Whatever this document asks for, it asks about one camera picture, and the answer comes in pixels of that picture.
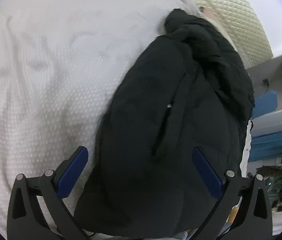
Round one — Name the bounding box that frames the black puffer jacket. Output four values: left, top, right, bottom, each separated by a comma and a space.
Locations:
74, 9, 254, 238

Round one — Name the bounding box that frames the blue curtain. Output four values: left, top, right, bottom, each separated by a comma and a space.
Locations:
248, 131, 282, 161

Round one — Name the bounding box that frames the blue folding chair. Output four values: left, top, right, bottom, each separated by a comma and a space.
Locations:
251, 90, 278, 119

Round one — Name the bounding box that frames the light grey duvet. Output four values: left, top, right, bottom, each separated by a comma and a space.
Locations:
0, 0, 253, 238

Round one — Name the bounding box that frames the grey white wardrobe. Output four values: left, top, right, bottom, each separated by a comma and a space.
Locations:
247, 55, 282, 137

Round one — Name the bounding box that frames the cream quilted headboard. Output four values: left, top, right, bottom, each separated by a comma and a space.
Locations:
194, 0, 273, 69

